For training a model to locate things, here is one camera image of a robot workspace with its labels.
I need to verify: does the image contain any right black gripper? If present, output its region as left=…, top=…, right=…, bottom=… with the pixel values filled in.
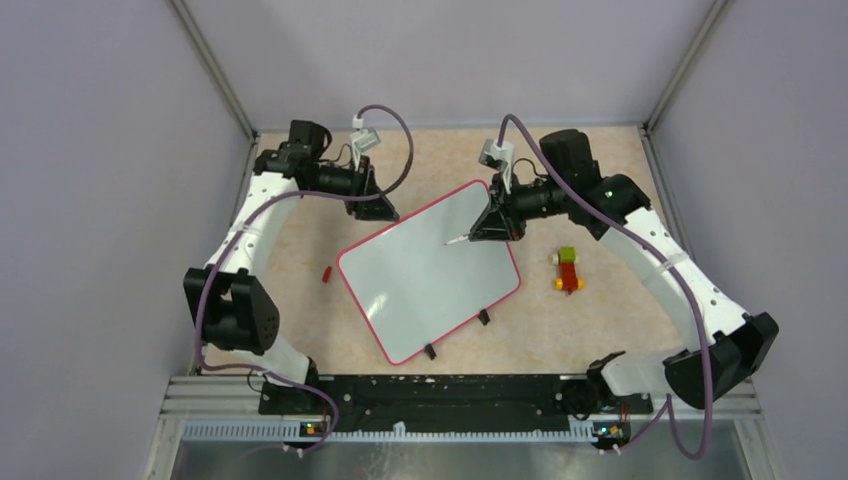
left=469, top=170, right=569, bottom=242

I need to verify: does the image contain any whiteboard wire stand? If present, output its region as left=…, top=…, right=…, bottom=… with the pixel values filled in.
left=422, top=309, right=491, bottom=360

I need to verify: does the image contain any red green toy car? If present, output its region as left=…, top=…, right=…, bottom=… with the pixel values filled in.
left=549, top=246, right=585, bottom=295

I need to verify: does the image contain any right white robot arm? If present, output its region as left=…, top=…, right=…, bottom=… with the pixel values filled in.
left=468, top=129, right=779, bottom=412

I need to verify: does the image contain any white cable duct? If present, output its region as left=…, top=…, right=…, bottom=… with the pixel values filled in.
left=182, top=420, right=597, bottom=443

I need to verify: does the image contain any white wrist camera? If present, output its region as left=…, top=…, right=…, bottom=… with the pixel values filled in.
left=349, top=115, right=381, bottom=170
left=478, top=139, right=515, bottom=194

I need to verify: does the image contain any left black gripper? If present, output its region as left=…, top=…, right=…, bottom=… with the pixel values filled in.
left=304, top=154, right=398, bottom=221

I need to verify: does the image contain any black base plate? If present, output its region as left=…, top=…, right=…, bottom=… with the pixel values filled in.
left=258, top=374, right=654, bottom=433

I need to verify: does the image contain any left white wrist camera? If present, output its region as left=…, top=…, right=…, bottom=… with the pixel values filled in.
left=349, top=115, right=381, bottom=170

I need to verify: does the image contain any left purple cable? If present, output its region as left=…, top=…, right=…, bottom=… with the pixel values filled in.
left=193, top=104, right=415, bottom=458

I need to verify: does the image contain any aluminium frame rail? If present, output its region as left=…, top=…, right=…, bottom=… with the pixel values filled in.
left=158, top=374, right=763, bottom=420

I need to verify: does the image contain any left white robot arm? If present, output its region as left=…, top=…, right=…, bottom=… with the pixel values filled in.
left=183, top=115, right=399, bottom=414

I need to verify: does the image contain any pink framed whiteboard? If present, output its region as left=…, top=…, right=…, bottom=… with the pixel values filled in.
left=336, top=180, right=522, bottom=366

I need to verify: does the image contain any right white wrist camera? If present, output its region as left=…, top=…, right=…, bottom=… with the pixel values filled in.
left=478, top=139, right=515, bottom=194

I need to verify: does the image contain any red whiteboard marker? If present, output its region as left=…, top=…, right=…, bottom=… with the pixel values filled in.
left=444, top=235, right=469, bottom=246

